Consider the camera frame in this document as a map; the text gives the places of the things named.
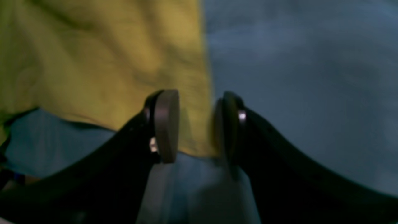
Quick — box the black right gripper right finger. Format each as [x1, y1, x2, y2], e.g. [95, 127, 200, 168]
[214, 91, 397, 224]

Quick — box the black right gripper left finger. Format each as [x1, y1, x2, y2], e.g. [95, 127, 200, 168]
[1, 90, 180, 224]

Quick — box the olive green t-shirt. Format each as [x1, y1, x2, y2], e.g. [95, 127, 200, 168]
[1, 0, 220, 157]

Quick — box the blue table cloth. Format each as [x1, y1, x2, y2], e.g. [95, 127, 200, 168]
[1, 0, 397, 224]

